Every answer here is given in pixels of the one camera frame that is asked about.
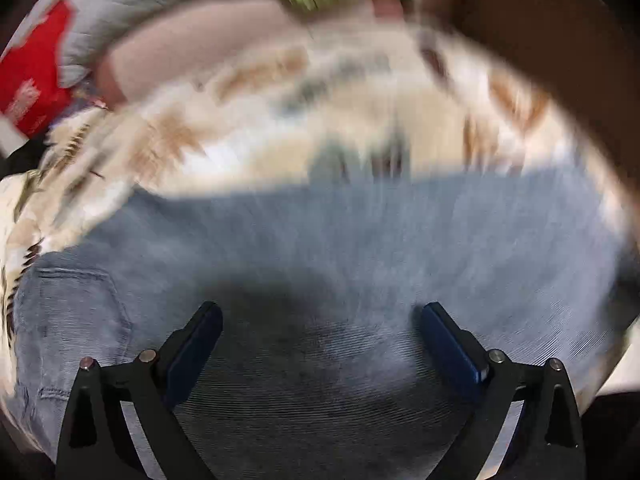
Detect beige leaf-printed blanket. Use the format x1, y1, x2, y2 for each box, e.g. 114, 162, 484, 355
0, 20, 621, 311

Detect blue denim pants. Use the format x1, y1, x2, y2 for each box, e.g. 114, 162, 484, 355
10, 152, 632, 480

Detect red paper bag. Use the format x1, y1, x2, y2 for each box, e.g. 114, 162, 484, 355
0, 0, 108, 141

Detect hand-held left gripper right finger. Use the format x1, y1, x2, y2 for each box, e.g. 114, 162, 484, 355
420, 302, 586, 480

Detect brown wooden board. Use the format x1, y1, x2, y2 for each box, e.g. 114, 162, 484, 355
425, 0, 640, 241

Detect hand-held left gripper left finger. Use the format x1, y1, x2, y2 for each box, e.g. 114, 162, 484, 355
54, 301, 225, 480

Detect pink and brown bolster cushion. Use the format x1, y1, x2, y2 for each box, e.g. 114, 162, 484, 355
97, 0, 407, 109

